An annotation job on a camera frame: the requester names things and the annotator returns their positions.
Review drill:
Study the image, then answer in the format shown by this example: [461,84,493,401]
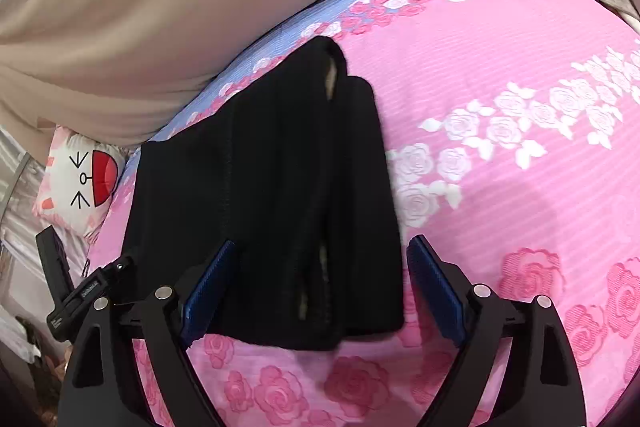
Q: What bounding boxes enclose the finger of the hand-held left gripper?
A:
[82,255,137,304]

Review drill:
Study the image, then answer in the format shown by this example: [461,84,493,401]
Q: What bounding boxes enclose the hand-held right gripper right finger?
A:
[406,234,588,427]

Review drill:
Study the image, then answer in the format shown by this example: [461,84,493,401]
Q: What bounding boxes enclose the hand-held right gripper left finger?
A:
[60,239,237,427]

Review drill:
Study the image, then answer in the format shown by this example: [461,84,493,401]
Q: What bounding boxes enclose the black pants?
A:
[122,35,407,353]

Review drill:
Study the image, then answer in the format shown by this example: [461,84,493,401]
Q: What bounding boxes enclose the white cat face pillow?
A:
[32,124,135,242]

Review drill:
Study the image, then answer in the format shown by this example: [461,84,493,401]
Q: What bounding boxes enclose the pink rose print bed sheet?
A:
[86,0,640,427]

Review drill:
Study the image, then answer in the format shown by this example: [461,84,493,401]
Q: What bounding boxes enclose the beige padded headboard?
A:
[0,0,527,158]

